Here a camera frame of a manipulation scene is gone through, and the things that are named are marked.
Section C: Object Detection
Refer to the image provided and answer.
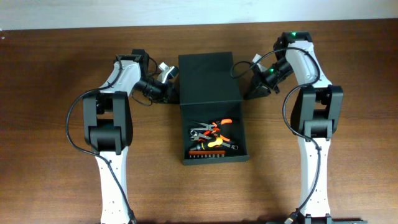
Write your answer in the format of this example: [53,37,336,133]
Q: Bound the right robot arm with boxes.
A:
[244,31,343,223]

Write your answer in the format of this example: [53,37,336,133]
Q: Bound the black open gift box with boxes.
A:
[178,52,249,166]

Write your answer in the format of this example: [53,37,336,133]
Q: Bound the orange handled needle nose pliers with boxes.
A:
[192,118,233,132]

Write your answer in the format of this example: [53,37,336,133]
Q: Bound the orange socket bit holder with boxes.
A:
[188,151,226,159]

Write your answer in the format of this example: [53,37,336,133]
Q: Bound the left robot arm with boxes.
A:
[83,49,179,223]

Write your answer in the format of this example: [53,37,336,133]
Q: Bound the red handled cutting pliers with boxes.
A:
[198,131,232,143]

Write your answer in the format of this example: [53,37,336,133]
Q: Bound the yellow black screwdriver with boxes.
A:
[190,138,223,151]

